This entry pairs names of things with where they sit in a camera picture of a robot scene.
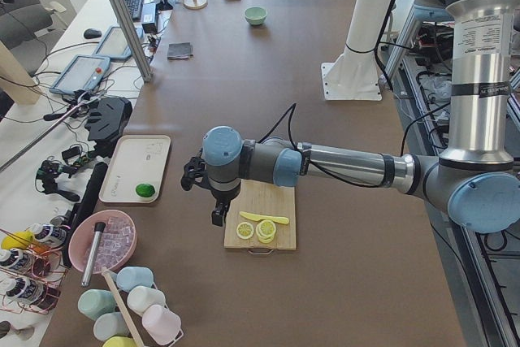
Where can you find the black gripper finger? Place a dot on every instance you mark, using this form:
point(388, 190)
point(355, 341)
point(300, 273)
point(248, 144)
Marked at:
point(218, 216)

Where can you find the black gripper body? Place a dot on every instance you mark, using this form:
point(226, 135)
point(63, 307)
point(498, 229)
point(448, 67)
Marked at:
point(222, 197)

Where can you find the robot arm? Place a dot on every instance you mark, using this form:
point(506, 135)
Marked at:
point(471, 181)

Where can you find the pink bowl with ice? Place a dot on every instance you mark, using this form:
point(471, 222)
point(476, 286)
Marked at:
point(118, 241)

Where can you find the light green ceramic bowl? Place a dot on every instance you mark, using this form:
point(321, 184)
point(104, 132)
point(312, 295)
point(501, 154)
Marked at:
point(255, 16)

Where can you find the lemon slice single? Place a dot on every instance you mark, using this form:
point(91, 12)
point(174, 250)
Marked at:
point(245, 230)

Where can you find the yellow plastic knife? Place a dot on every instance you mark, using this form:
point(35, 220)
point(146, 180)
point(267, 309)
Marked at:
point(257, 218)

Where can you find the wooden cutting board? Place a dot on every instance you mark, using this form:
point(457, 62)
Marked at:
point(264, 199)

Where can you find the lemon slices stack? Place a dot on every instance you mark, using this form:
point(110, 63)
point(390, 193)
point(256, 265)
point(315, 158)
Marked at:
point(266, 231)

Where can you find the green lime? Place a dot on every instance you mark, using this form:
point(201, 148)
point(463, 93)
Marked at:
point(145, 190)

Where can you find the beige rabbit tray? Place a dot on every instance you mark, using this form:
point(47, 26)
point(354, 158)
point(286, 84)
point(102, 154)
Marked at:
point(137, 159)

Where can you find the blue cup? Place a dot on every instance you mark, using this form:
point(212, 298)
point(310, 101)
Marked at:
point(130, 277)

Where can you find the white cup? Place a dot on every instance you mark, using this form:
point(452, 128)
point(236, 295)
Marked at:
point(141, 298)

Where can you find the metal muddler stick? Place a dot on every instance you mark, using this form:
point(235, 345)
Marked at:
point(99, 228)

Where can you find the pink cup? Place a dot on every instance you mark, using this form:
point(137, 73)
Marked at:
point(163, 325)

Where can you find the wooden stick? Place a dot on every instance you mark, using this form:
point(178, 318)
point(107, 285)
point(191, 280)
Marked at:
point(122, 308)

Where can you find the grey folded cloth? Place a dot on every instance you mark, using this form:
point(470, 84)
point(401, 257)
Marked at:
point(182, 50)

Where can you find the green cup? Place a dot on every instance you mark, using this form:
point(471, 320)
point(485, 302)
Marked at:
point(93, 303)

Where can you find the pale teal cup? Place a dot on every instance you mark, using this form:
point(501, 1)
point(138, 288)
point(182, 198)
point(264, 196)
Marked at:
point(109, 325)

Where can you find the yellow cup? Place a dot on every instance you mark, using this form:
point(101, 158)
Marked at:
point(119, 341)

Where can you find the far teach pendant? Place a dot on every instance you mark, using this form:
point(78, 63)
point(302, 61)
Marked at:
point(114, 45)

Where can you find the teach pendant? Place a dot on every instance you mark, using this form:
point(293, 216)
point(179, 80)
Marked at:
point(83, 73)
point(114, 45)

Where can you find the near teach pendant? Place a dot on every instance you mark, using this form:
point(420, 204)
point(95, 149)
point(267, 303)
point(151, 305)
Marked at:
point(83, 73)

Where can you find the copper bottle rack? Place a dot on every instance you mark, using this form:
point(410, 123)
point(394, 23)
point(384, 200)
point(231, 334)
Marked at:
point(31, 274)

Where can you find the black computer mouse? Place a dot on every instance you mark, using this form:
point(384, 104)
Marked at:
point(92, 33)

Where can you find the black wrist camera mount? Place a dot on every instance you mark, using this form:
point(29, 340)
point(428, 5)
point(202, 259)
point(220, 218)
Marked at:
point(195, 173)

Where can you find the black bracket part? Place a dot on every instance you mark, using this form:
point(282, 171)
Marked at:
point(108, 118)

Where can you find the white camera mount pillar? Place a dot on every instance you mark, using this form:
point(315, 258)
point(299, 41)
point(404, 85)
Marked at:
point(354, 75)

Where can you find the aluminium frame post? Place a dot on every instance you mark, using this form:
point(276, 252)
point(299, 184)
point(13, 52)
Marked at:
point(125, 22)

